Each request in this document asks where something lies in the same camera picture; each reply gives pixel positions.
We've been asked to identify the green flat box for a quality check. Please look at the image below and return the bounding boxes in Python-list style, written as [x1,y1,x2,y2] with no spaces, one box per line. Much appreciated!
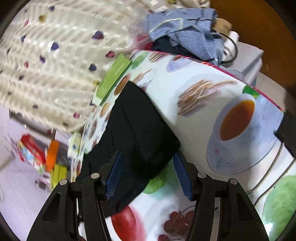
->
[91,54,132,106]

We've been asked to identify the blue striped clothing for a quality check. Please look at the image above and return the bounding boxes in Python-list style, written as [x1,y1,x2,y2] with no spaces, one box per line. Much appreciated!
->
[144,8,224,65]

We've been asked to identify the black binder clip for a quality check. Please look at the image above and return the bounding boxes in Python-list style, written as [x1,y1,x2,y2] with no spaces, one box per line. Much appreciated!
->
[247,111,295,207]

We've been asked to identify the tissue pack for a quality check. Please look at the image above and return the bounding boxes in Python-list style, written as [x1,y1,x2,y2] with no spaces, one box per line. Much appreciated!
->
[67,132,82,159]

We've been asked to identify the red cartoon package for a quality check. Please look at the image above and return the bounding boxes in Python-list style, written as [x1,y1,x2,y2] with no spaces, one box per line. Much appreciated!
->
[18,134,46,173]

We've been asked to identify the black pants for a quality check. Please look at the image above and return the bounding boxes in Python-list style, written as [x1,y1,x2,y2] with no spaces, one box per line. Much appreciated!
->
[77,82,181,217]

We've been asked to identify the heart pattern curtain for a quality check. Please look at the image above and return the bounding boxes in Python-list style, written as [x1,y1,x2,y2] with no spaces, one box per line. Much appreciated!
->
[0,0,211,134]

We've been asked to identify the yellow-green shoe box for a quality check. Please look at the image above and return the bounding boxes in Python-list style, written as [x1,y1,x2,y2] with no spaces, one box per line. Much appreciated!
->
[51,164,67,188]

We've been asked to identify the orange box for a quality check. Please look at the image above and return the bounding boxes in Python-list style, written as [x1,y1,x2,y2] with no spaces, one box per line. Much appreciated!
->
[46,140,60,172]

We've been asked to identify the black cable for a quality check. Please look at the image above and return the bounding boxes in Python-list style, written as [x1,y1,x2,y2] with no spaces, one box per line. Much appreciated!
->
[211,32,239,65]

